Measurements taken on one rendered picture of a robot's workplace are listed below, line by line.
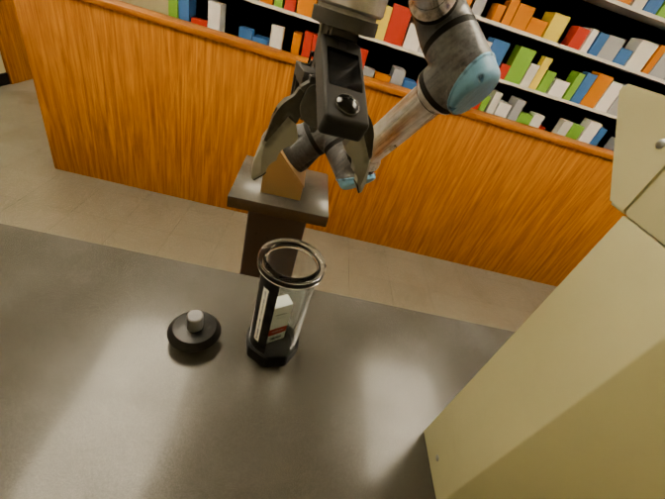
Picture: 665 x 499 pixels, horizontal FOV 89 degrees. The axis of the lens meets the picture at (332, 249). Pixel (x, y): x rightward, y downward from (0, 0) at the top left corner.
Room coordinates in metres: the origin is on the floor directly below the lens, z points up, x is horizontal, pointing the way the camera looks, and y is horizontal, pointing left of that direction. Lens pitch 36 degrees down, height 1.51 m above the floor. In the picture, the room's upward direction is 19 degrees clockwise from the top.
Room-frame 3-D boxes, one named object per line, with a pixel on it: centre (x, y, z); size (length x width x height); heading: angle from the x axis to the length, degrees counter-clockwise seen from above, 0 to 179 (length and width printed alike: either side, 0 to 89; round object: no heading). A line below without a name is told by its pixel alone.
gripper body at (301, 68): (0.44, 0.07, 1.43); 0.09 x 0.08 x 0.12; 24
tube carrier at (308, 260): (0.41, 0.05, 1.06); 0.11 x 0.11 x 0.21
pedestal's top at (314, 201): (1.06, 0.23, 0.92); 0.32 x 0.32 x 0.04; 12
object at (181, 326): (0.37, 0.19, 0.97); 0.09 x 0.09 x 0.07
